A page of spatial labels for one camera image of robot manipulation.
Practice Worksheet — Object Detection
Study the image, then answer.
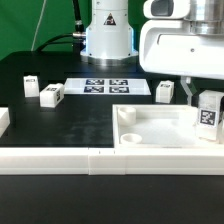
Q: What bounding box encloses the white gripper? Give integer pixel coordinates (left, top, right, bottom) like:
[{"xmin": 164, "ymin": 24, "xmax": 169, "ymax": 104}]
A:
[{"xmin": 139, "ymin": 20, "xmax": 224, "ymax": 106}]

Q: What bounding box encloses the white square tabletop part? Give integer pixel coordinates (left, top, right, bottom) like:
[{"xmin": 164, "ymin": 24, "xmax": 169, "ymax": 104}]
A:
[{"xmin": 112, "ymin": 104, "xmax": 224, "ymax": 149}]

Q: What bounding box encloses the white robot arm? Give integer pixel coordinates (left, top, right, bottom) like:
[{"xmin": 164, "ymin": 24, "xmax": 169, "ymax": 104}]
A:
[{"xmin": 81, "ymin": 0, "xmax": 224, "ymax": 82}]

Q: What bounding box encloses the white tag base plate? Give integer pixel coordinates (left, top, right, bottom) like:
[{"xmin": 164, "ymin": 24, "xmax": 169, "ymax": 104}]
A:
[{"xmin": 64, "ymin": 78, "xmax": 151, "ymax": 95}]

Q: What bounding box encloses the black cable bundle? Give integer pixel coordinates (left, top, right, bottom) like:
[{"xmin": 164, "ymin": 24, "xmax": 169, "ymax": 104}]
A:
[{"xmin": 35, "ymin": 0, "xmax": 88, "ymax": 54}]

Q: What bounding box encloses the white front fence wall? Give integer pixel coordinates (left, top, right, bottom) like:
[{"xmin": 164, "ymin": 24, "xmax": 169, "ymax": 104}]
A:
[{"xmin": 0, "ymin": 147, "xmax": 224, "ymax": 175}]

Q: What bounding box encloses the white fence wall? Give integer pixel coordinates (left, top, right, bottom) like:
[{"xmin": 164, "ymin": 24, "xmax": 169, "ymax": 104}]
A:
[
  {"xmin": 0, "ymin": 147, "xmax": 224, "ymax": 175},
  {"xmin": 0, "ymin": 107, "xmax": 10, "ymax": 137}
]

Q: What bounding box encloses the white thin cable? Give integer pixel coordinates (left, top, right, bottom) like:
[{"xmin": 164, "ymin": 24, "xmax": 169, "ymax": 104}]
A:
[{"xmin": 30, "ymin": 0, "xmax": 48, "ymax": 52}]

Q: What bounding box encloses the white left fence wall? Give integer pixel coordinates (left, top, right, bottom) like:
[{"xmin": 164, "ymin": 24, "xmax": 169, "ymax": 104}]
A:
[{"xmin": 0, "ymin": 107, "xmax": 10, "ymax": 137}]

